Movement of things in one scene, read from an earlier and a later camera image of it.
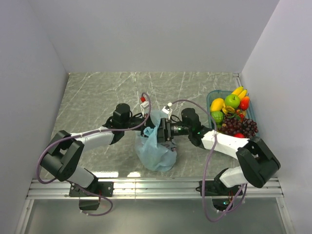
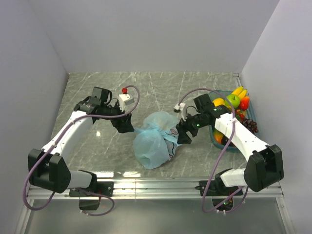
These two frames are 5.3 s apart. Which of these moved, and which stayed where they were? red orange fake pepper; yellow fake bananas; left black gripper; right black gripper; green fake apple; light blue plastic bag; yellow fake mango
Moved: right black gripper; light blue plastic bag; left black gripper
Stayed: green fake apple; yellow fake bananas; red orange fake pepper; yellow fake mango
